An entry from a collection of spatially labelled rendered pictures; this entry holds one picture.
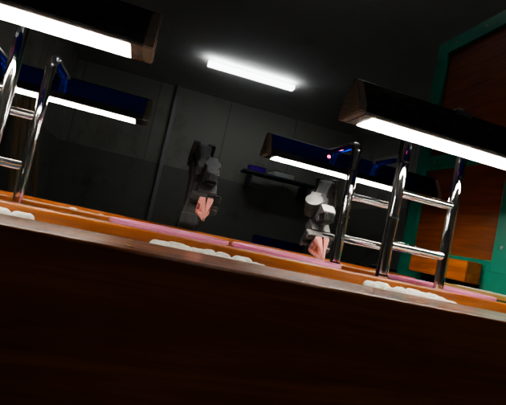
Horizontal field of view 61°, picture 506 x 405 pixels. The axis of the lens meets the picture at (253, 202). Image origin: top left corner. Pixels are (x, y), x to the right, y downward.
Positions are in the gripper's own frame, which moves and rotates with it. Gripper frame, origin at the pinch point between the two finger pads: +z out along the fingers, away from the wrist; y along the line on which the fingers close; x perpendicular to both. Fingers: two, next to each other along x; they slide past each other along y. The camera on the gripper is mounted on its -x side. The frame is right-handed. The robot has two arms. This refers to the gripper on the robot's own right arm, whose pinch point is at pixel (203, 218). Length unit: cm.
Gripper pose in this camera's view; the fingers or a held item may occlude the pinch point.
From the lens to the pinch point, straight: 139.4
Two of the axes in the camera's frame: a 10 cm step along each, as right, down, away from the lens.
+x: -3.3, 7.5, 5.7
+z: 0.5, 6.2, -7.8
